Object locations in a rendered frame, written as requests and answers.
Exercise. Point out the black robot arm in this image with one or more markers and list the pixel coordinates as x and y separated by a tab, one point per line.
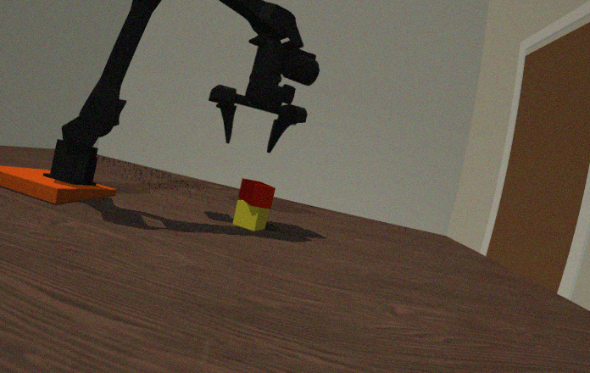
75	157

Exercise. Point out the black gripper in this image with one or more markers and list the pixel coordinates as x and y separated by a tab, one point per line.
226	97

